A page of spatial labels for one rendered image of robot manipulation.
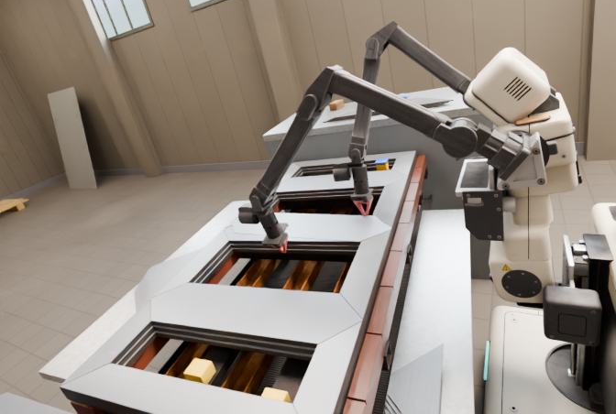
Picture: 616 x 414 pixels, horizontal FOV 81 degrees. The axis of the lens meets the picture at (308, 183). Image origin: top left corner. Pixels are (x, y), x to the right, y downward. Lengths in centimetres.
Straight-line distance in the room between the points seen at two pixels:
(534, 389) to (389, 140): 125
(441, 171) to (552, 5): 214
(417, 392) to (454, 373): 13
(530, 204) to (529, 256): 15
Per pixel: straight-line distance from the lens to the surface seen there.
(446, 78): 134
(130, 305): 165
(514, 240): 120
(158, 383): 107
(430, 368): 106
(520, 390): 160
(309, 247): 135
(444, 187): 213
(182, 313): 124
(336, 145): 214
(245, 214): 125
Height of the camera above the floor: 154
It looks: 21 degrees down
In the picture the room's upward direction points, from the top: 14 degrees counter-clockwise
